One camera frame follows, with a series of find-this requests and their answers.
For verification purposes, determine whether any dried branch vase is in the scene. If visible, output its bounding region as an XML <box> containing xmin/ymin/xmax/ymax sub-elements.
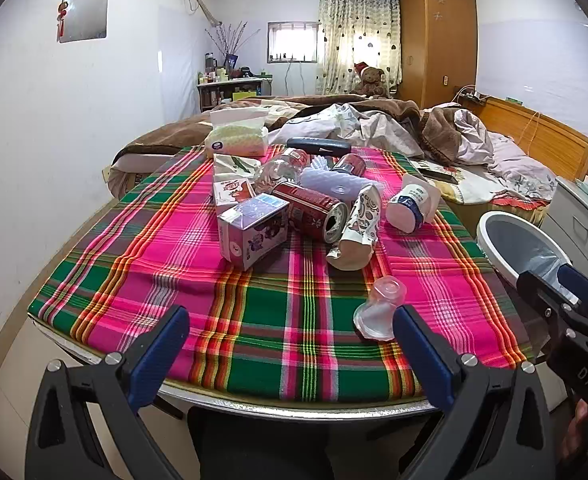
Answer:
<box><xmin>206</xmin><ymin>21</ymin><xmax>260</xmax><ymax>74</ymax></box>

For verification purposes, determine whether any white dinosaur paper bag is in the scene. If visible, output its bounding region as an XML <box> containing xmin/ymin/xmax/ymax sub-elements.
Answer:
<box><xmin>213</xmin><ymin>154</ymin><xmax>261</xmax><ymax>182</ymax></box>

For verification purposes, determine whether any brown teddy bear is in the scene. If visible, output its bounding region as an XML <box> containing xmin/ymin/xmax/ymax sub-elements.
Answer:
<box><xmin>352</xmin><ymin>62</ymin><xmax>389</xmax><ymax>98</ymax></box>

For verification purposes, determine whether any small red drink can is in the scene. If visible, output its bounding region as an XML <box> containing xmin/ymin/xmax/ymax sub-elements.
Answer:
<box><xmin>332</xmin><ymin>153</ymin><xmax>367</xmax><ymax>177</ymax></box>

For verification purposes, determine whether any grey nightstand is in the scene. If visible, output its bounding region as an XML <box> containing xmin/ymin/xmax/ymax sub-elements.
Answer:
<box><xmin>541</xmin><ymin>177</ymin><xmax>588</xmax><ymax>277</ymax></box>

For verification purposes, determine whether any strawberry milk carton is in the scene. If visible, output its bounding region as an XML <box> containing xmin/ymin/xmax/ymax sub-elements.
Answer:
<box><xmin>213</xmin><ymin>178</ymin><xmax>255</xmax><ymax>216</ymax></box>

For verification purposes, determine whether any clear cola plastic bottle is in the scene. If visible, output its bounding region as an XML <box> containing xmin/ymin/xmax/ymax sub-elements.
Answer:
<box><xmin>253</xmin><ymin>148</ymin><xmax>311</xmax><ymax>194</ymax></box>

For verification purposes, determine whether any purple white milk carton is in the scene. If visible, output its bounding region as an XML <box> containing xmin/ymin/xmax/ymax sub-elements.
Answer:
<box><xmin>218</xmin><ymin>193</ymin><xmax>288</xmax><ymax>270</ymax></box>

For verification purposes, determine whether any wall poster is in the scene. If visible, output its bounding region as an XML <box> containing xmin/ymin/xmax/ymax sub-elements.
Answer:
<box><xmin>56</xmin><ymin>0</ymin><xmax>108</xmax><ymax>44</ymax></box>

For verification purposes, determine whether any floral bed sheet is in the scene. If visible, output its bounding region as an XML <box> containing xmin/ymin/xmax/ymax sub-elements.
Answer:
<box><xmin>410</xmin><ymin>159</ymin><xmax>550</xmax><ymax>223</ymax></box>

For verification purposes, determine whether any large red drink can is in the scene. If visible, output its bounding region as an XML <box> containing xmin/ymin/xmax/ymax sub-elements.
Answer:
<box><xmin>271</xmin><ymin>182</ymin><xmax>348</xmax><ymax>244</ymax></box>

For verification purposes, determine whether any patterned curtain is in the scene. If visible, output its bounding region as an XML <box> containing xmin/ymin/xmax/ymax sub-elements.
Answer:
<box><xmin>315</xmin><ymin>0</ymin><xmax>402</xmax><ymax>94</ymax></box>

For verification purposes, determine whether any white trash bin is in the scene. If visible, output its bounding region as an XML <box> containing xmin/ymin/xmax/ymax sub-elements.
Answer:
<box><xmin>476</xmin><ymin>211</ymin><xmax>578</xmax><ymax>304</ymax></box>

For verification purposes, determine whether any dark blue glasses case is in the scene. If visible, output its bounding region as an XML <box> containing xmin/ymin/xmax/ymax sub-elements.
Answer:
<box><xmin>286</xmin><ymin>136</ymin><xmax>351</xmax><ymax>157</ymax></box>

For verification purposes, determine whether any patterned crushed paper cup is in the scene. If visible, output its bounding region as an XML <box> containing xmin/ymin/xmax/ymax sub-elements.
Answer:
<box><xmin>326</xmin><ymin>184</ymin><xmax>382</xmax><ymax>272</ymax></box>

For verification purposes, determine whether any black smartphone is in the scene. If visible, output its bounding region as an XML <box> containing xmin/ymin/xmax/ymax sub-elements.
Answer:
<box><xmin>417</xmin><ymin>167</ymin><xmax>458</xmax><ymax>184</ymax></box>

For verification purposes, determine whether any brown blanket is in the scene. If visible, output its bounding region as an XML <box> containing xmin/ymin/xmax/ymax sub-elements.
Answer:
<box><xmin>115</xmin><ymin>94</ymin><xmax>462</xmax><ymax>162</ymax></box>

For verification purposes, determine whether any tissue pack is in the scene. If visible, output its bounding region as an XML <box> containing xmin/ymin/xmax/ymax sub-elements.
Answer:
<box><xmin>204</xmin><ymin>107</ymin><xmax>268</xmax><ymax>158</ymax></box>

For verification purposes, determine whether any pink green plaid cloth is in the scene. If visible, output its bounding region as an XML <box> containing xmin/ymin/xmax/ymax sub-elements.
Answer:
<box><xmin>28</xmin><ymin>148</ymin><xmax>533</xmax><ymax>404</ymax></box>

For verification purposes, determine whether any light pink duvet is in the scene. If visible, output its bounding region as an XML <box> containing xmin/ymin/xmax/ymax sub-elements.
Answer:
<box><xmin>268</xmin><ymin>103</ymin><xmax>556</xmax><ymax>201</ymax></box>

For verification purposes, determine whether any wooden headboard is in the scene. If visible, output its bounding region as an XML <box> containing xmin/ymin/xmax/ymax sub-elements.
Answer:
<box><xmin>458</xmin><ymin>96</ymin><xmax>588</xmax><ymax>181</ymax></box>

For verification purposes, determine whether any clear plastic cup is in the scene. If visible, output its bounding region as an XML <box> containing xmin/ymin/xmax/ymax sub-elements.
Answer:
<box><xmin>352</xmin><ymin>275</ymin><xmax>407</xmax><ymax>341</ymax></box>

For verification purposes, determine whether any wall shelf with items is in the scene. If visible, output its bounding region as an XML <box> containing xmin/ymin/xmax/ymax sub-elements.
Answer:
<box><xmin>196</xmin><ymin>52</ymin><xmax>273</xmax><ymax>112</ymax></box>

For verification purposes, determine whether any white blue yogurt bottle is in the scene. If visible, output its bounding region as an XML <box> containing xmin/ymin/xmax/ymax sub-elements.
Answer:
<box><xmin>386</xmin><ymin>174</ymin><xmax>441</xmax><ymax>234</ymax></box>

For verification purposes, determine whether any white foam net piece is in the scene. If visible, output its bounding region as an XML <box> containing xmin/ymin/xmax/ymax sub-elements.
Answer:
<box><xmin>310</xmin><ymin>155</ymin><xmax>330</xmax><ymax>171</ymax></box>

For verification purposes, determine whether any wooden wardrobe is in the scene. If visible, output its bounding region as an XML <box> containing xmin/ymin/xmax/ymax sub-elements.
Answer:
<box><xmin>399</xmin><ymin>0</ymin><xmax>478</xmax><ymax>108</ymax></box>

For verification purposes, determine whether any person's right hand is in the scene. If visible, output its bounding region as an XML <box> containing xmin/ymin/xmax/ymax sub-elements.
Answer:
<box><xmin>560</xmin><ymin>400</ymin><xmax>588</xmax><ymax>460</ymax></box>

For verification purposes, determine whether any small window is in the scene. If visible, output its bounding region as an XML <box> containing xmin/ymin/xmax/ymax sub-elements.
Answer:
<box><xmin>267</xmin><ymin>22</ymin><xmax>319</xmax><ymax>63</ymax></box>

